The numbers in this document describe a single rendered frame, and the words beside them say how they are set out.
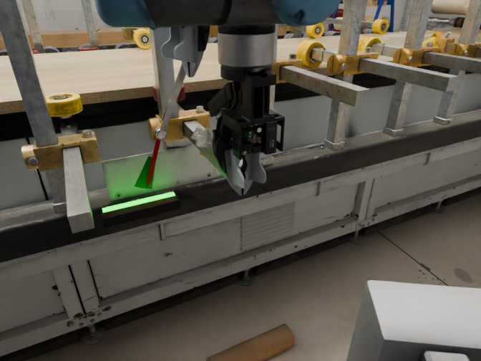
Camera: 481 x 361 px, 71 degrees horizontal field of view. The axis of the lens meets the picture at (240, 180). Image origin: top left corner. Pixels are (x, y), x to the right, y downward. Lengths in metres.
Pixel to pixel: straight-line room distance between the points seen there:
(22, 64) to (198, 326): 1.06
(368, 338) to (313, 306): 1.32
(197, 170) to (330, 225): 0.94
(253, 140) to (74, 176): 0.32
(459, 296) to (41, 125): 0.70
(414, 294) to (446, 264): 1.72
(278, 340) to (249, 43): 1.04
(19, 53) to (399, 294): 0.68
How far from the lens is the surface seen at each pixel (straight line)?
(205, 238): 1.30
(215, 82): 1.00
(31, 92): 0.73
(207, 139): 0.64
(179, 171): 0.82
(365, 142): 1.15
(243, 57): 0.45
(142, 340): 1.41
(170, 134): 0.78
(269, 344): 1.27
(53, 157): 0.76
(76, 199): 0.56
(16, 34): 0.72
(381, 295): 0.17
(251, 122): 0.45
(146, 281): 1.34
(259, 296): 1.50
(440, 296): 0.18
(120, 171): 0.79
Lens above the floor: 1.11
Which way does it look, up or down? 29 degrees down
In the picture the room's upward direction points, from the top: straight up
